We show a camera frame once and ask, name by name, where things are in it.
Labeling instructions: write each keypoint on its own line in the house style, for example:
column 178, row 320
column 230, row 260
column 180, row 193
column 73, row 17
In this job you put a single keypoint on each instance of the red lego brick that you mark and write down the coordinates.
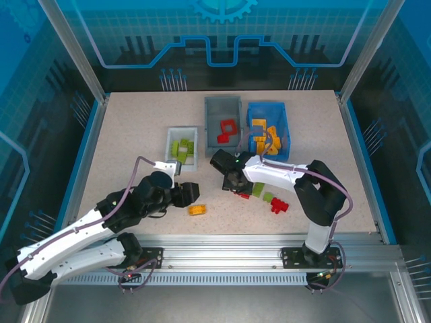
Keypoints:
column 223, row 138
column 279, row 205
column 243, row 196

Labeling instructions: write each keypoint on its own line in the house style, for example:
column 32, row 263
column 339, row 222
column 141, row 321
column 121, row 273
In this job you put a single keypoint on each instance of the orange ridged lego brick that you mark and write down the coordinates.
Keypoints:
column 197, row 210

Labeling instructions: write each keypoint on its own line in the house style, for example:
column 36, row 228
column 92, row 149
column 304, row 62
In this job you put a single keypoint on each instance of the green square lego brick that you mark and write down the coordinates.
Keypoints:
column 268, row 196

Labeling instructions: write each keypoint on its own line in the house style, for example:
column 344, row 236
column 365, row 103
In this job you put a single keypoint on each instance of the white plastic bin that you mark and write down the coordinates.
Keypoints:
column 193, row 166

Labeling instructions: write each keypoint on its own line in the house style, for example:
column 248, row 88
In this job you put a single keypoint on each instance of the yellow lego brick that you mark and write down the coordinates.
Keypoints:
column 261, row 147
column 259, row 138
column 273, row 150
column 276, row 141
column 271, row 130

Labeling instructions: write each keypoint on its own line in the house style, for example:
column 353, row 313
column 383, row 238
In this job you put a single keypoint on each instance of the green sloped lego brick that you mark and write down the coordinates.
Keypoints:
column 181, row 157

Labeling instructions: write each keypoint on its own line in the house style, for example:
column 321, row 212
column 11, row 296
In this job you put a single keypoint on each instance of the red lego window frame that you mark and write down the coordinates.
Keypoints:
column 225, row 128

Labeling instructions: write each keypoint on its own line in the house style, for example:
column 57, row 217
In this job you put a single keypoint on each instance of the yellow lego window frame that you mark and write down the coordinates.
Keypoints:
column 259, row 123

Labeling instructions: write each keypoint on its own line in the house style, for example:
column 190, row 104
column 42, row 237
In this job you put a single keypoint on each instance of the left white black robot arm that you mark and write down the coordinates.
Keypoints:
column 60, row 239

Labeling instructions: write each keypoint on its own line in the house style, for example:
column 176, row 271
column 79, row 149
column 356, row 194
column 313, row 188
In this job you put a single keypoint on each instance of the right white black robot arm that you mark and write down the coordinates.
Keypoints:
column 276, row 175

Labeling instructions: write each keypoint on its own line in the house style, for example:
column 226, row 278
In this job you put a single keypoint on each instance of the grey plastic bin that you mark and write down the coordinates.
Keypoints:
column 222, row 107

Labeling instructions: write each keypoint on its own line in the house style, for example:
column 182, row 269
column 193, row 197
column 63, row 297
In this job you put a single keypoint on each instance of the blue plastic bin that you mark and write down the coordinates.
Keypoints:
column 269, row 111

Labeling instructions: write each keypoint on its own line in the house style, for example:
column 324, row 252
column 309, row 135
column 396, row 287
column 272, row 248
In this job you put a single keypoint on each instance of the left base LED connector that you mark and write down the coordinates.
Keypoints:
column 129, row 276

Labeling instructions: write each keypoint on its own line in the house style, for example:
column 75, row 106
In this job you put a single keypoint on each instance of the base led connector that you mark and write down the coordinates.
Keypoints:
column 321, row 276
column 129, row 276

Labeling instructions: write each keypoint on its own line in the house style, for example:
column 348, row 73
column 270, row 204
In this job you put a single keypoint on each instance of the right base LED connector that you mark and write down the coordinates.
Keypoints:
column 321, row 276

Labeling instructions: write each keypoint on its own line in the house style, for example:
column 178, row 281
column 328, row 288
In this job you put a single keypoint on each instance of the metal base tray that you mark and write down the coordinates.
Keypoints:
column 219, row 306

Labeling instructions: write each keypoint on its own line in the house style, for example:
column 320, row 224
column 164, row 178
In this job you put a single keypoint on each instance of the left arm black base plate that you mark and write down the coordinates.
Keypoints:
column 151, row 254

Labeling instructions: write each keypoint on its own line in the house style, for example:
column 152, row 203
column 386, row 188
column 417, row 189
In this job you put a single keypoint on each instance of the aluminium table edge rail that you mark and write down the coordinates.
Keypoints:
column 219, row 252

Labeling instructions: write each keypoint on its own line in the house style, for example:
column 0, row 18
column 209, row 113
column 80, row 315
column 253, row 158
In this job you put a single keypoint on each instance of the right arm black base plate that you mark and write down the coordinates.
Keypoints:
column 291, row 257

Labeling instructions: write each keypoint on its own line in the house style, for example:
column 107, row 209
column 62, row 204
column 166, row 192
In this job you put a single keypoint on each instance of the left aluminium side rail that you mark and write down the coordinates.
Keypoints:
column 91, row 141

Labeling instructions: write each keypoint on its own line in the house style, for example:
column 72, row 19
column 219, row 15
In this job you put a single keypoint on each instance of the aluminium side rail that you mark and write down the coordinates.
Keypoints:
column 357, row 144
column 91, row 141

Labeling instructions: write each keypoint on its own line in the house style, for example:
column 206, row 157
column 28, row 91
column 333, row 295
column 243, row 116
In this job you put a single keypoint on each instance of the right aluminium side rail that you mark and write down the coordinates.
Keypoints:
column 357, row 144

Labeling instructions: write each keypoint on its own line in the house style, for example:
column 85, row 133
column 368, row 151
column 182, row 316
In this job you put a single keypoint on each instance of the left aluminium frame post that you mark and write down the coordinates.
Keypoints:
column 72, row 50

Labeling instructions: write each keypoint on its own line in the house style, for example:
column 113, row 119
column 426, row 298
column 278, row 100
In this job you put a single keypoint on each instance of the aluminium frame post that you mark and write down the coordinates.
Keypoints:
column 370, row 50
column 72, row 50

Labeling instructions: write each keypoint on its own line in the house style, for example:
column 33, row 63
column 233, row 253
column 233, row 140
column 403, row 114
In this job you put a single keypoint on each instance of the right aluminium frame post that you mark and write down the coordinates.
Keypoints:
column 370, row 50

